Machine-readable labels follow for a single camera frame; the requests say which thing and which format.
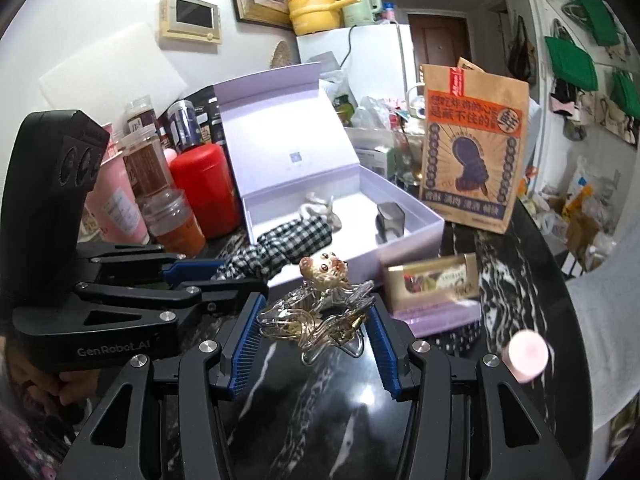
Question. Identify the clear plastic bag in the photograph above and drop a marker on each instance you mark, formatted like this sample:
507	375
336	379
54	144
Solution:
375	110

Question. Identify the small brown lidded jar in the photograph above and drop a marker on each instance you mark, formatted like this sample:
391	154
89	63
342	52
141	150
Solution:
141	115

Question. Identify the black hanging bag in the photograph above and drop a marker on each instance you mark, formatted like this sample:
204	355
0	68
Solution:
521	60

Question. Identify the wall intercom panel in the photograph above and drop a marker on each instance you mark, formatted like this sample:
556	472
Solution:
192	12

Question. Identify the person's left hand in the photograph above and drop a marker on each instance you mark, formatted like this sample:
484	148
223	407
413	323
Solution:
72	387

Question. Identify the brown printed paper bag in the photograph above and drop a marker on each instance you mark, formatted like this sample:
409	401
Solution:
475	110

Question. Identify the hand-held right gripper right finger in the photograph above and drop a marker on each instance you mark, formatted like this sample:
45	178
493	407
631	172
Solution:
385	355

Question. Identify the pearl wavy hair clip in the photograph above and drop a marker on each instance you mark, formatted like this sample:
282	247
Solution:
320	207

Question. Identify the yellow pot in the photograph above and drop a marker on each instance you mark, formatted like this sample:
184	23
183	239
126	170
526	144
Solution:
312	15

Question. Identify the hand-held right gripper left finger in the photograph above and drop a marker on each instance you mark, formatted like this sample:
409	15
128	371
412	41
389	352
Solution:
245	350

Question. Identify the clear bear hair claw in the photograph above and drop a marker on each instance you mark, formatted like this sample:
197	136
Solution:
325	270

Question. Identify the brown door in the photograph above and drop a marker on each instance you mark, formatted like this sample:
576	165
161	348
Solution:
440	40

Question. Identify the pink round compact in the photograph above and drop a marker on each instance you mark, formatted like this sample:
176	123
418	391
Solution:
525	357

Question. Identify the white board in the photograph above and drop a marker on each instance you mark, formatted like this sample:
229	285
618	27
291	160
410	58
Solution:
110	75

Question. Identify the floral patterned clothing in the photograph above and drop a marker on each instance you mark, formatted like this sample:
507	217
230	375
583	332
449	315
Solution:
30	450

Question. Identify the chair with pale blue cover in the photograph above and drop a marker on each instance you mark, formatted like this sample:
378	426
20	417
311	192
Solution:
610	320

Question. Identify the pile of plastic bags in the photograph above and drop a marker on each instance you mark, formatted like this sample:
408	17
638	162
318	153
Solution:
580	210

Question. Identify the gold window box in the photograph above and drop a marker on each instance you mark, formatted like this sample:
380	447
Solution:
395	285

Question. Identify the black white gingham scrunchie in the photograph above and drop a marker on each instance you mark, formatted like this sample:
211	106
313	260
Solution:
290	245

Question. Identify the small purple box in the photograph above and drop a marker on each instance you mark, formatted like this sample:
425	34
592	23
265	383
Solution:
440	322

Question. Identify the pink tube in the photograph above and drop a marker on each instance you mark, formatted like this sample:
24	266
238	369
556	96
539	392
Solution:
115	200

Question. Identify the dark blue can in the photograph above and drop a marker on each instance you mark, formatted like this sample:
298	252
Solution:
184	125

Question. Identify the black polka dot scrunchie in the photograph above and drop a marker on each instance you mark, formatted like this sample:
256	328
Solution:
457	346

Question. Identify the clear jar with orange contents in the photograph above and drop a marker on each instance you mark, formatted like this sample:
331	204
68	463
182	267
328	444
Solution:
175	230

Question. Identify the pale green electric kettle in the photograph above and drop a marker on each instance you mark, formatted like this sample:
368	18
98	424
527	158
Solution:
357	5

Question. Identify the green tote bag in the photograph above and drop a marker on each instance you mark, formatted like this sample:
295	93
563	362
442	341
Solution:
627	95
570	62
597	17

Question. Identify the red canister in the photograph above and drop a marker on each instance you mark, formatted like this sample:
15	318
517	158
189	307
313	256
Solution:
205	190

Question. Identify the woven round fan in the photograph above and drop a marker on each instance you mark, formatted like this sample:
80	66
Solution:
281	56

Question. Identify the black carton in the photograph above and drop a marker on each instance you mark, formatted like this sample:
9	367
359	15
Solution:
210	120

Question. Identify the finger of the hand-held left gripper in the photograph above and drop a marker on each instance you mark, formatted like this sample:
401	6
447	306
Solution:
230	294
180	269

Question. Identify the small white carton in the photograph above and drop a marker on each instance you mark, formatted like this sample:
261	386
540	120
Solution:
375	157

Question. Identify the clear jar with brown spice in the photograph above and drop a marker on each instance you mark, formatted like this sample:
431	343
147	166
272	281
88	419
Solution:
147	165

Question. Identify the green bottle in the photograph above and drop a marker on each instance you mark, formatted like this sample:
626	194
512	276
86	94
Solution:
345	107

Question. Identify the white fridge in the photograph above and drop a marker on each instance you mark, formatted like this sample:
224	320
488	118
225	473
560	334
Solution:
375	50

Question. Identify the lilac gift box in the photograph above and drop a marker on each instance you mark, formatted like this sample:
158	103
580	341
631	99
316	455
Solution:
280	125

